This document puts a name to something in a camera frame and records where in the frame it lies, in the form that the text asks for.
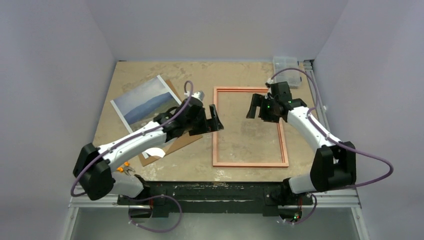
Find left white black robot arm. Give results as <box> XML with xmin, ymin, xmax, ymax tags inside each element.
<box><xmin>70</xmin><ymin>97</ymin><xmax>224</xmax><ymax>205</ymax></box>

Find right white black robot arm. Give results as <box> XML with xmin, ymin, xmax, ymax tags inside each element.
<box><xmin>246</xmin><ymin>93</ymin><xmax>357</xmax><ymax>204</ymax></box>

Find orange handled pliers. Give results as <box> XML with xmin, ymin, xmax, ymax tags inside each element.
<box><xmin>116</xmin><ymin>161</ymin><xmax>136</xmax><ymax>176</ymax></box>

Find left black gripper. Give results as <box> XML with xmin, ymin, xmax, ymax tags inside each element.
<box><xmin>184</xmin><ymin>105</ymin><xmax>223</xmax><ymax>136</ymax></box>

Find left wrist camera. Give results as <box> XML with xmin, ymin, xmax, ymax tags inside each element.
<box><xmin>191</xmin><ymin>90</ymin><xmax>205</xmax><ymax>102</ymax></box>

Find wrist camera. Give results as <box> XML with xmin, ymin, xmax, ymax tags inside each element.
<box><xmin>191</xmin><ymin>90</ymin><xmax>205</xmax><ymax>102</ymax></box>
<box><xmin>269</xmin><ymin>81</ymin><xmax>293</xmax><ymax>102</ymax></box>

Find black mounting base plate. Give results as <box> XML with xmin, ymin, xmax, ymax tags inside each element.
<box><xmin>117</xmin><ymin>181</ymin><xmax>313</xmax><ymax>218</ymax></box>

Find landscape photo print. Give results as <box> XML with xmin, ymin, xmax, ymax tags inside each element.
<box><xmin>110</xmin><ymin>75</ymin><xmax>183</xmax><ymax>160</ymax></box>

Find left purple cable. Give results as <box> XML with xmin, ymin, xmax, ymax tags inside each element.
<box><xmin>70</xmin><ymin>80</ymin><xmax>195</xmax><ymax>233</ymax></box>

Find brown cardboard backing board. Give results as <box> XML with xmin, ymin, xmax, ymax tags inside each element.
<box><xmin>136</xmin><ymin>80</ymin><xmax>202</xmax><ymax>155</ymax></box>

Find red picture frame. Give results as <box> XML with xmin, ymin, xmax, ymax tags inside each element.
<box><xmin>212</xmin><ymin>86</ymin><xmax>289</xmax><ymax>168</ymax></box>

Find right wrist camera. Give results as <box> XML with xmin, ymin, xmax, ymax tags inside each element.
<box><xmin>269</xmin><ymin>81</ymin><xmax>293</xmax><ymax>102</ymax></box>

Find aluminium rail frame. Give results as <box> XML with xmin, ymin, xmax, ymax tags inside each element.
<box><xmin>73</xmin><ymin>77</ymin><xmax>358</xmax><ymax>226</ymax></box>

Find clear plastic organizer box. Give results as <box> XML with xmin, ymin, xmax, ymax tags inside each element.
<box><xmin>272</xmin><ymin>56</ymin><xmax>302</xmax><ymax>89</ymax></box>

